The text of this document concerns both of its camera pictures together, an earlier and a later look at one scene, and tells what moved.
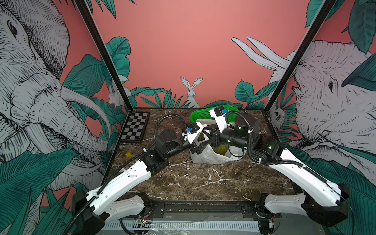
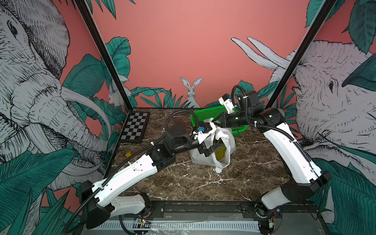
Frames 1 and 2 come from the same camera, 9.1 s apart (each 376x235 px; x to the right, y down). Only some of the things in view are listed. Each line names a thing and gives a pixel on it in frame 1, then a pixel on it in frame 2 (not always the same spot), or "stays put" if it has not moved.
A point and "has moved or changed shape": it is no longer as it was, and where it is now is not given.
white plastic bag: [209, 155] has moved or changed shape
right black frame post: [304, 45] stays put
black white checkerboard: [134, 129] stays put
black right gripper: [217, 137] -> [224, 119]
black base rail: [250, 209] stays put
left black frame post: [85, 13] stays put
